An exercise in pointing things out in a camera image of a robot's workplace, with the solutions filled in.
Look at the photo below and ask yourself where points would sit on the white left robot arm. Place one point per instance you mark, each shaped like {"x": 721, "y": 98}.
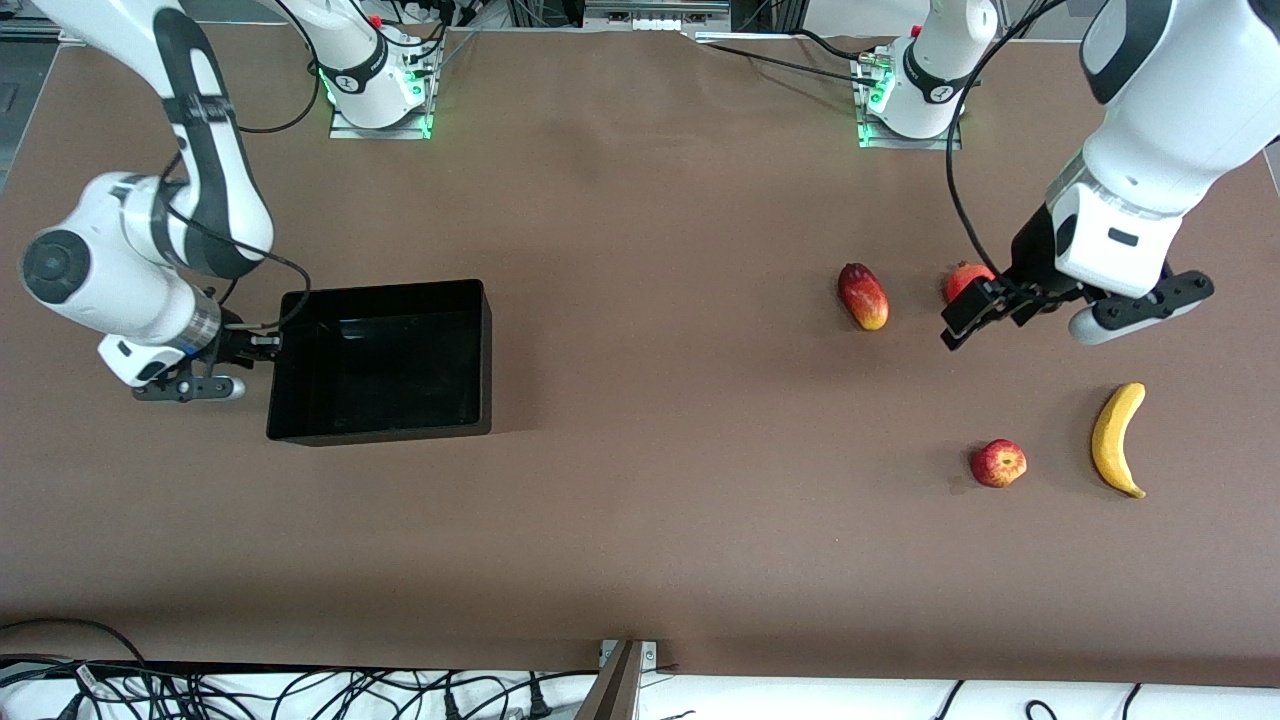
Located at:
{"x": 1180, "y": 100}

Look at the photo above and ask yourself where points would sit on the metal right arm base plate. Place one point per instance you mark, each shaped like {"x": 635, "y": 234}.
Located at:
{"x": 420, "y": 130}

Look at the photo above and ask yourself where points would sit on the red apple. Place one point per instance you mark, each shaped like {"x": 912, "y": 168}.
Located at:
{"x": 998, "y": 464}

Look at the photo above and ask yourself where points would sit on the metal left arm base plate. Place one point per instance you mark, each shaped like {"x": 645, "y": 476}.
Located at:
{"x": 950, "y": 143}

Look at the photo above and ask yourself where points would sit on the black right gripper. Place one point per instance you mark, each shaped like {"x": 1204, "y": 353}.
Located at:
{"x": 236, "y": 344}

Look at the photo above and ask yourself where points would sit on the white cloth sheet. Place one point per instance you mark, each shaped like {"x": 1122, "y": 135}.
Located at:
{"x": 850, "y": 700}

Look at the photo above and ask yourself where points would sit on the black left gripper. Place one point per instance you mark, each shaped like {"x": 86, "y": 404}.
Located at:
{"x": 1032, "y": 256}

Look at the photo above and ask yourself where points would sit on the aluminium profile post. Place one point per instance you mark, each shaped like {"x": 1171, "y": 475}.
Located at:
{"x": 612, "y": 690}

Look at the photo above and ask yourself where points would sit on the black rectangular plastic box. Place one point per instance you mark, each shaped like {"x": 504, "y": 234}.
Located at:
{"x": 380, "y": 380}

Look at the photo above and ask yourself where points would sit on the yellow banana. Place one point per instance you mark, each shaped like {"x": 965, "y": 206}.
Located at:
{"x": 1108, "y": 440}

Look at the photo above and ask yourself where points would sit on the red pomegranate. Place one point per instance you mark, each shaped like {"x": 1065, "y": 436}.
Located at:
{"x": 965, "y": 280}

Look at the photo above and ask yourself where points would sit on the red yellow mango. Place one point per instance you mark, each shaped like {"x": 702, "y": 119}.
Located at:
{"x": 865, "y": 298}

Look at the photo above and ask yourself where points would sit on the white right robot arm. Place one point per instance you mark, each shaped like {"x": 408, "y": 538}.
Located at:
{"x": 120, "y": 280}

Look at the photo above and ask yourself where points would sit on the white power strip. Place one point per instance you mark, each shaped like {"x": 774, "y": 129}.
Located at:
{"x": 655, "y": 14}

